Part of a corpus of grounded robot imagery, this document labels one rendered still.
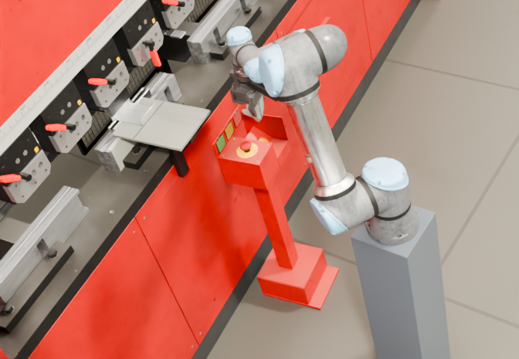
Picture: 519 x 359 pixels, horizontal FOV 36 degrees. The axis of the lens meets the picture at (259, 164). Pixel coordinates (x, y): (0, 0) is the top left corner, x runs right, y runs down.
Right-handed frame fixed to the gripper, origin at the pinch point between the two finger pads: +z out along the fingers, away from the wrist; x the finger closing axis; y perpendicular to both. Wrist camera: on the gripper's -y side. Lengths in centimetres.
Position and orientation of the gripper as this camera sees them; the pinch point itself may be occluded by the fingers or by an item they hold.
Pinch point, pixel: (260, 118)
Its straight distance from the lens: 261.4
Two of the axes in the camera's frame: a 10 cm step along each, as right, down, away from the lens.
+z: 1.4, 6.8, 7.2
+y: -9.0, -2.2, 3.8
